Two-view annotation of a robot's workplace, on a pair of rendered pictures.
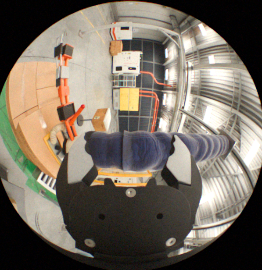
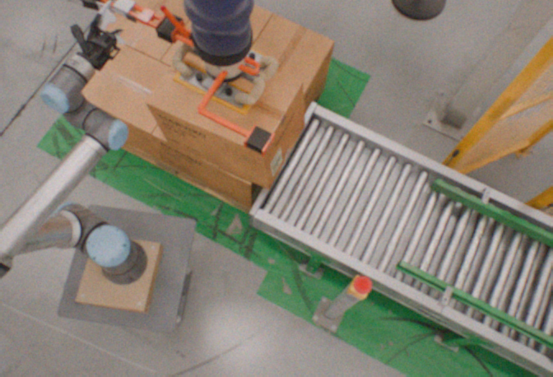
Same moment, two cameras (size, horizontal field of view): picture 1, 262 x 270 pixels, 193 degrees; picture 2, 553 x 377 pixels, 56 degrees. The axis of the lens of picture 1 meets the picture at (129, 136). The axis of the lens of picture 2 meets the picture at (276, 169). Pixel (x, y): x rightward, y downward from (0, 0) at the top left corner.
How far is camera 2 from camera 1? 1.85 m
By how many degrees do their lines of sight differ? 79
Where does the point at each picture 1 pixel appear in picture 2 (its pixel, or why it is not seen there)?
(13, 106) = (137, 116)
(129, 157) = (188, 11)
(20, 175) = (236, 271)
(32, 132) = (177, 99)
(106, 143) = not seen: hidden behind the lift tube
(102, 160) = (200, 38)
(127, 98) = not seen: outside the picture
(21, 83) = (117, 81)
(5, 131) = (160, 192)
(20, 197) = (180, 239)
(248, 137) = not seen: outside the picture
